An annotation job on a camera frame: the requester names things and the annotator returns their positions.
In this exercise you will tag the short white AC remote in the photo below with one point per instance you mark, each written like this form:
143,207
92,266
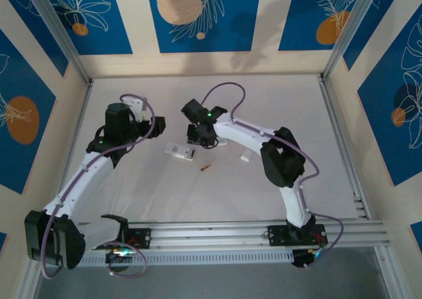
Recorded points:
174,150

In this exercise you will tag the white remote battery cover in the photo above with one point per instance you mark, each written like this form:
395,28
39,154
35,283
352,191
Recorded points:
245,157

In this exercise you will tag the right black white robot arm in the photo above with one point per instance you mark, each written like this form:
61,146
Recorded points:
244,130

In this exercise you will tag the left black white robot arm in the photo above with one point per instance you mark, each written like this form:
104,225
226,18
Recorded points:
82,180

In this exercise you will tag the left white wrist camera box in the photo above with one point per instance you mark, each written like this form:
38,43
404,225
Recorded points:
135,106

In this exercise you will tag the aluminium table side rail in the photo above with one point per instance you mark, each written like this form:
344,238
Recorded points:
328,97
81,117

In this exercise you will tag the aluminium mounting rail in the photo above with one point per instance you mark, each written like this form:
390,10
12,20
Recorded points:
211,236

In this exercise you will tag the aluminium frame post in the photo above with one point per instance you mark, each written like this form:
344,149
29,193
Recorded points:
349,31
59,31

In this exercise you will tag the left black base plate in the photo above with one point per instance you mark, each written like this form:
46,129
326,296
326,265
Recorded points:
145,238

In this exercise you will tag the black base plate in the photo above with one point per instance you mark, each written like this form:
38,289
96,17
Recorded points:
145,238
277,235

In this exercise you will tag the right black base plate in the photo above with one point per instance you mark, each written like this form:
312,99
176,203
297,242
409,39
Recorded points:
277,235

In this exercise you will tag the aluminium frame leg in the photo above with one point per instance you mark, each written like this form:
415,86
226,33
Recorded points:
389,276
28,279

